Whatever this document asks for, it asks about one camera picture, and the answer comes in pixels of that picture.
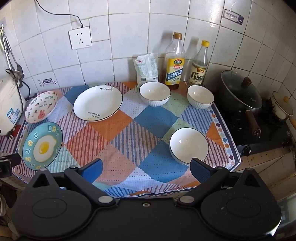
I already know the black gas stove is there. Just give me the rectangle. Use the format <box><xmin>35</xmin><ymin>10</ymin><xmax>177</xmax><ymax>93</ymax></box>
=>
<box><xmin>222</xmin><ymin>100</ymin><xmax>293</xmax><ymax>157</ymax></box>

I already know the purple wall sticker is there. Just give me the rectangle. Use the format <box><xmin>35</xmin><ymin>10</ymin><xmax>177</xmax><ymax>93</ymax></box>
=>
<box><xmin>223</xmin><ymin>9</ymin><xmax>245</xmax><ymax>25</ymax></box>

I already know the black wall cable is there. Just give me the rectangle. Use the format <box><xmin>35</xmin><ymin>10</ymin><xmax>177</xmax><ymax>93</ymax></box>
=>
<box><xmin>34</xmin><ymin>0</ymin><xmax>84</xmax><ymax>29</ymax></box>

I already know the checked patchwork tablecloth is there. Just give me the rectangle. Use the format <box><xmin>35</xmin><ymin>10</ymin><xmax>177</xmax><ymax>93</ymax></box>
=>
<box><xmin>0</xmin><ymin>81</ymin><xmax>241</xmax><ymax>198</ymax></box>

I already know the white rice cooker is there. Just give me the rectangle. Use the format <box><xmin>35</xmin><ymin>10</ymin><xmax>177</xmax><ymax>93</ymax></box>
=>
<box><xmin>0</xmin><ymin>79</ymin><xmax>26</xmax><ymax>137</ymax></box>

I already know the white wall socket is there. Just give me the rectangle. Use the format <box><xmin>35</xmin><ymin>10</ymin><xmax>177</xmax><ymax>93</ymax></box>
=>
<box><xmin>68</xmin><ymin>26</ymin><xmax>92</xmax><ymax>50</ymax></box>

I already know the glass pot lid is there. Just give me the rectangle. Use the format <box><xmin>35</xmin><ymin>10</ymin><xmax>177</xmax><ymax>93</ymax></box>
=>
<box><xmin>221</xmin><ymin>70</ymin><xmax>263</xmax><ymax>109</ymax></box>

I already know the white bunny print plate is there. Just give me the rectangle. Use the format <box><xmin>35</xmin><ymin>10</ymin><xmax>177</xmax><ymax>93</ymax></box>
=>
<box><xmin>24</xmin><ymin>91</ymin><xmax>59</xmax><ymax>124</ymax></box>

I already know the black saucepan wooden handle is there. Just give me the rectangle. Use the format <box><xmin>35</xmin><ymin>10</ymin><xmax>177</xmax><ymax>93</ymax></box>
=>
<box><xmin>218</xmin><ymin>79</ymin><xmax>264</xmax><ymax>137</ymax></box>

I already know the clear vinegar bottle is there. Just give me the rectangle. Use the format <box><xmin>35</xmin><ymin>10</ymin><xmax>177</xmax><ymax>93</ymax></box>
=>
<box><xmin>188</xmin><ymin>40</ymin><xmax>210</xmax><ymax>87</ymax></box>

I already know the large white plate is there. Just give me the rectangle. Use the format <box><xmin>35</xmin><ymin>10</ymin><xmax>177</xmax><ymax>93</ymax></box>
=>
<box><xmin>73</xmin><ymin>85</ymin><xmax>123</xmax><ymax>122</ymax></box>

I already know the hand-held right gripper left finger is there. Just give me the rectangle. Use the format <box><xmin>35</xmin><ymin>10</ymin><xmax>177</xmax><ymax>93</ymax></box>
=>
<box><xmin>32</xmin><ymin>159</ymin><xmax>116</xmax><ymax>208</ymax></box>

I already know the black rice cooker cord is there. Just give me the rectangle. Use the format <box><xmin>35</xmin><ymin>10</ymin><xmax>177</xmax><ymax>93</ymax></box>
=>
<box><xmin>21</xmin><ymin>79</ymin><xmax>31</xmax><ymax>100</ymax></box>

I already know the metal hanging utensil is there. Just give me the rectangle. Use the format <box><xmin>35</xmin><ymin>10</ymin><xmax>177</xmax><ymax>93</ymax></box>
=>
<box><xmin>0</xmin><ymin>24</ymin><xmax>25</xmax><ymax>88</ymax></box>

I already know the white ribbed bowl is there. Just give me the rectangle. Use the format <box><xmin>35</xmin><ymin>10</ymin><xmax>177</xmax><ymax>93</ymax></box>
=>
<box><xmin>187</xmin><ymin>85</ymin><xmax>215</xmax><ymax>109</ymax></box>
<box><xmin>139</xmin><ymin>82</ymin><xmax>171</xmax><ymax>107</ymax></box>
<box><xmin>169</xmin><ymin>127</ymin><xmax>210</xmax><ymax>166</ymax></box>

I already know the cream enamel pot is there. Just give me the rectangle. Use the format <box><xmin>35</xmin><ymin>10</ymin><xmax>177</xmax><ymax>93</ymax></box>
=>
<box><xmin>271</xmin><ymin>91</ymin><xmax>296</xmax><ymax>128</ymax></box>

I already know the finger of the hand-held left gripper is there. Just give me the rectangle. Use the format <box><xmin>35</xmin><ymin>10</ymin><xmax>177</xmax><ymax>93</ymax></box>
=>
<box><xmin>0</xmin><ymin>153</ymin><xmax>21</xmax><ymax>166</ymax></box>

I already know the blue fried egg plate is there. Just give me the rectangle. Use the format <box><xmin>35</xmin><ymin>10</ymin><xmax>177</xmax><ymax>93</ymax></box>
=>
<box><xmin>22</xmin><ymin>122</ymin><xmax>63</xmax><ymax>171</ymax></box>

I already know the white seasoning bag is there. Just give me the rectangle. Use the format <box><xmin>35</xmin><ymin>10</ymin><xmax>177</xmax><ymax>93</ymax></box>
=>
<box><xmin>134</xmin><ymin>53</ymin><xmax>160</xmax><ymax>87</ymax></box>

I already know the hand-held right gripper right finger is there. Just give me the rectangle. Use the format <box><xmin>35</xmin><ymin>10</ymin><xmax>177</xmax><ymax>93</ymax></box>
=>
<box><xmin>177</xmin><ymin>158</ymin><xmax>260</xmax><ymax>207</ymax></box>

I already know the white wall label sticker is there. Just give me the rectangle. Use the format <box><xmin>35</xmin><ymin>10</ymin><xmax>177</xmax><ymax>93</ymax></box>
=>
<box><xmin>38</xmin><ymin>77</ymin><xmax>58</xmax><ymax>88</ymax></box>

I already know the yellow label cooking wine bottle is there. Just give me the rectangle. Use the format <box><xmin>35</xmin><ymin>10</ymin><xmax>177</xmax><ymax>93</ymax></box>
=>
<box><xmin>164</xmin><ymin>32</ymin><xmax>186</xmax><ymax>91</ymax></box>

